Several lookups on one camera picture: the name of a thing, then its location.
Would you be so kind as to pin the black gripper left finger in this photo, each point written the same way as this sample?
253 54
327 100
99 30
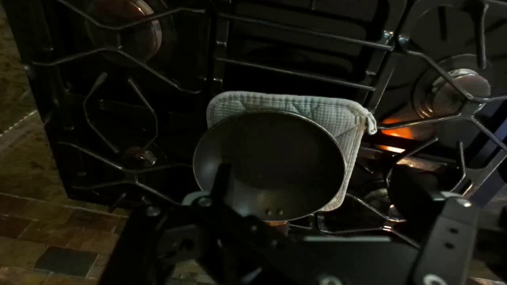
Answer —
207 231

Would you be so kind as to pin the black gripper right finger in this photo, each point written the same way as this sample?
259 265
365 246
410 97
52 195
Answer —
448 225

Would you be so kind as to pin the dark frying pan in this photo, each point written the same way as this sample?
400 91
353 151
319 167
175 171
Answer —
270 165

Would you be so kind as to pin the black gas stove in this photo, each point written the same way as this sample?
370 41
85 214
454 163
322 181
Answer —
123 84

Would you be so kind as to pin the white quilted pot holder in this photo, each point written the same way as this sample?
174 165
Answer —
346 119

